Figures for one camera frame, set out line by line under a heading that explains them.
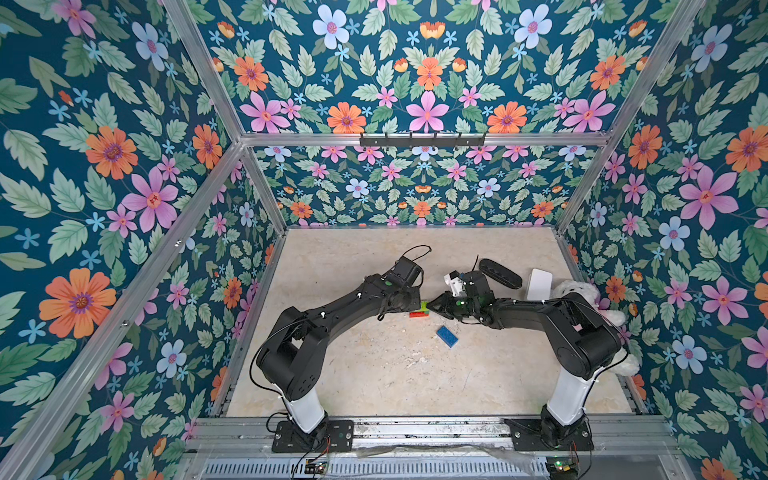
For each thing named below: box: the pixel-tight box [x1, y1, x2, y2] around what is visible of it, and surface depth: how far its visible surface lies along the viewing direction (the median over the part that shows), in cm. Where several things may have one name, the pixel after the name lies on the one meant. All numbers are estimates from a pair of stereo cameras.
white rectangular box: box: [527, 268, 553, 301], surface depth 100 cm
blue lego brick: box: [436, 325, 459, 348], surface depth 92 cm
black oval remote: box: [479, 258, 523, 289], surface depth 106 cm
